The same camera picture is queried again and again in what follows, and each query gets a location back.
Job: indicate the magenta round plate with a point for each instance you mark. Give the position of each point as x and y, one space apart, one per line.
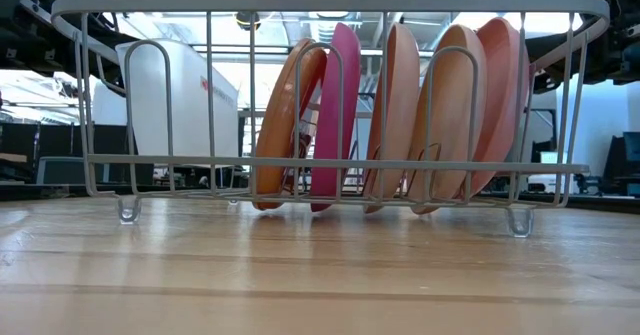
332 110

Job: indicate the small white box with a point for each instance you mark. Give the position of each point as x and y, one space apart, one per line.
550 158

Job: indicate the white cylindrical tank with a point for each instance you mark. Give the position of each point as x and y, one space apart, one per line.
102 107

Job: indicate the black overhead camera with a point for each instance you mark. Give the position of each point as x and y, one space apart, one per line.
245 21

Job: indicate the orange round plate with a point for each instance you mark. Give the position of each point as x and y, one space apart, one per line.
280 125

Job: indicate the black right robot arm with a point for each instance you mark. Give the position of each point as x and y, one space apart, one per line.
615 45

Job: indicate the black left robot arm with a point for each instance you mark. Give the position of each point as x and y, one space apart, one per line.
30 30

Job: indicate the translucent white cutlery holder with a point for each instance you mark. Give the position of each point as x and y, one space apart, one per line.
190 105

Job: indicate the black office partition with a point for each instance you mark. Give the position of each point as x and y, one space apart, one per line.
55 145

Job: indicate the grey storage box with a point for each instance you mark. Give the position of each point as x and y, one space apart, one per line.
60 171

